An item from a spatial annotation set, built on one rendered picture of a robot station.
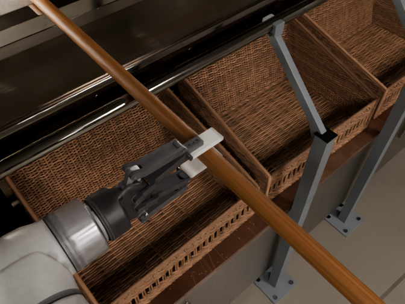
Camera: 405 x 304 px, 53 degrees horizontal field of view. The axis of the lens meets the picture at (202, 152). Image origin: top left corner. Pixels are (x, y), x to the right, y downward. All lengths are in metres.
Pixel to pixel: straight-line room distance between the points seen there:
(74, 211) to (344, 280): 0.37
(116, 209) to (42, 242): 0.10
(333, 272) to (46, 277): 0.36
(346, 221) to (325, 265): 1.49
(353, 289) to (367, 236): 1.51
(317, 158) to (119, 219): 0.65
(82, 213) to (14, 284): 0.12
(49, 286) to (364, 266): 1.63
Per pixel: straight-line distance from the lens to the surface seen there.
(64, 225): 0.57
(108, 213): 0.58
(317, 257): 0.58
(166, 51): 1.29
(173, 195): 0.68
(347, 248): 2.02
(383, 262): 2.05
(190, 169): 0.67
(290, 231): 0.59
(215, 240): 1.24
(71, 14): 1.11
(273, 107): 1.64
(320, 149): 1.08
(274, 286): 1.85
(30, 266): 0.56
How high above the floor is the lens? 1.71
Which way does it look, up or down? 50 degrees down
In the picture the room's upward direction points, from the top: straight up
